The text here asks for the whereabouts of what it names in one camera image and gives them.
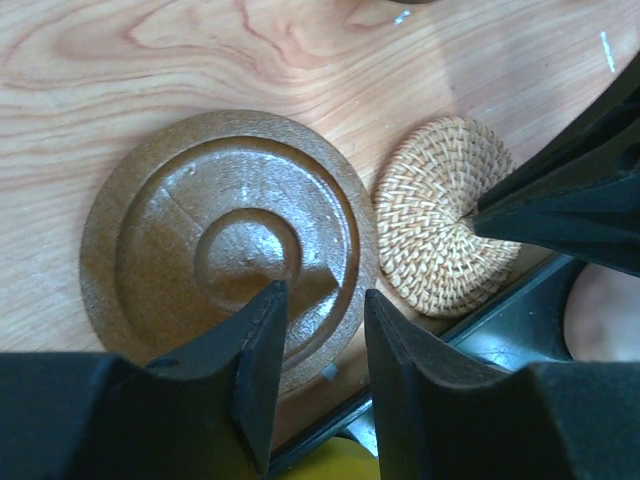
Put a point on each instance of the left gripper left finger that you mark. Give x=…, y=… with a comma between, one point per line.
x=205, y=410

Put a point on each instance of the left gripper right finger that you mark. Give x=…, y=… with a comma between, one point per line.
x=440, y=414

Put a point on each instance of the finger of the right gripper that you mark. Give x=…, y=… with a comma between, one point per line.
x=585, y=204

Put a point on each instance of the brown coaster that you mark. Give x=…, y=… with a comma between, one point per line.
x=198, y=219

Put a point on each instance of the yellow mug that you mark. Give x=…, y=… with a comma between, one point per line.
x=340, y=459

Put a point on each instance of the cream mug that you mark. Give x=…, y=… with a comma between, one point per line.
x=601, y=317

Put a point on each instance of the black serving tray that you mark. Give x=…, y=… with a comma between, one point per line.
x=523, y=324

